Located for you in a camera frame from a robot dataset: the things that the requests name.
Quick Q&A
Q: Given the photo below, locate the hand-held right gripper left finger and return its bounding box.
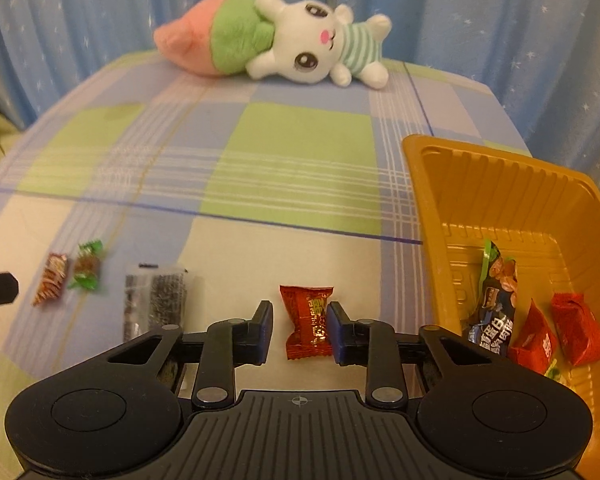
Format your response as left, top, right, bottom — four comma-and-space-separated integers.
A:
107, 300, 276, 409

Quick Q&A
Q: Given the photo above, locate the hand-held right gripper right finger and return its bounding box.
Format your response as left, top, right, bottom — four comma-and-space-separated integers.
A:
326, 301, 486, 408

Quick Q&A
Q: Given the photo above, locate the red candy with gold print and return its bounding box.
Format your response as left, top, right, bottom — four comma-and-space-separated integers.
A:
279, 285, 335, 361

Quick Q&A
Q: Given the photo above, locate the dark blue snack bar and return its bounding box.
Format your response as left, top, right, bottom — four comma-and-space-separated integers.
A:
462, 239, 520, 356

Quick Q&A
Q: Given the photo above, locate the large red candy white print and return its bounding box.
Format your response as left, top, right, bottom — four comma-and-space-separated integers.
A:
507, 299, 558, 375

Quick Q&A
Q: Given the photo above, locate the golden plastic tray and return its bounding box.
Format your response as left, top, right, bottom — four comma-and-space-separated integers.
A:
401, 134, 600, 480

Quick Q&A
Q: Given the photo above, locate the red candy with figure print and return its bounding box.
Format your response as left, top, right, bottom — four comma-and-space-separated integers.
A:
550, 292, 600, 367

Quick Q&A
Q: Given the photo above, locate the red striped candy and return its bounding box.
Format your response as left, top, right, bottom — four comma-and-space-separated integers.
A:
32, 252, 71, 307

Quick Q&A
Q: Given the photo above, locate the green brown candy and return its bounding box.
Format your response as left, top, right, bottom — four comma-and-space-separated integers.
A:
67, 240, 104, 292

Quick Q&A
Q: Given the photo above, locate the clear packet with black filling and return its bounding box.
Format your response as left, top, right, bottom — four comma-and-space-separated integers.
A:
123, 262, 190, 343

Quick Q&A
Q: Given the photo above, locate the checked tablecloth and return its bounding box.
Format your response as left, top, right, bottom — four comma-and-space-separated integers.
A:
0, 50, 533, 461

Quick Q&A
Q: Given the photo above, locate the white rabbit plush with peach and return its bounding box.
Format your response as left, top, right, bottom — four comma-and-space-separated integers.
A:
153, 0, 392, 91

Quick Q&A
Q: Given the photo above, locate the blue star curtain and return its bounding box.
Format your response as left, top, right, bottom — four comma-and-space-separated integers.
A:
0, 0, 600, 171

